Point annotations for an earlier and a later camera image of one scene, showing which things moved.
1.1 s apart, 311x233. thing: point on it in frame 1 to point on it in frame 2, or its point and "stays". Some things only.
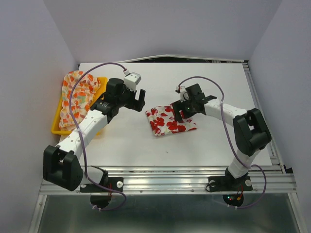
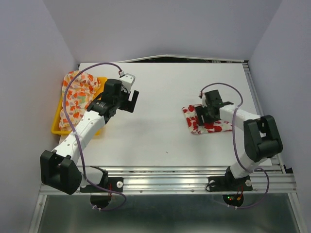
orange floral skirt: x=82 y=95 stays
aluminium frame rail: x=266 y=180 stays
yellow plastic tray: x=56 y=128 stays
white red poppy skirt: x=163 y=121 to x=195 y=126
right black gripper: x=178 y=105 to x=200 y=111
